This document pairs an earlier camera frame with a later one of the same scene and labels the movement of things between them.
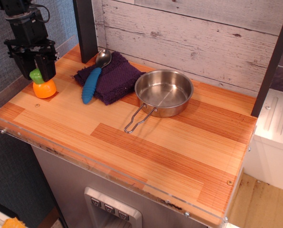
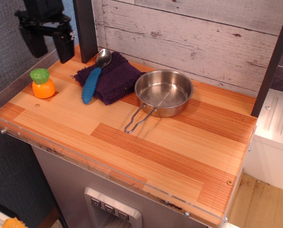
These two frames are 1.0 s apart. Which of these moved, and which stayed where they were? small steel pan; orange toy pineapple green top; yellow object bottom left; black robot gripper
Moved: black robot gripper
Stayed: orange toy pineapple green top; yellow object bottom left; small steel pan
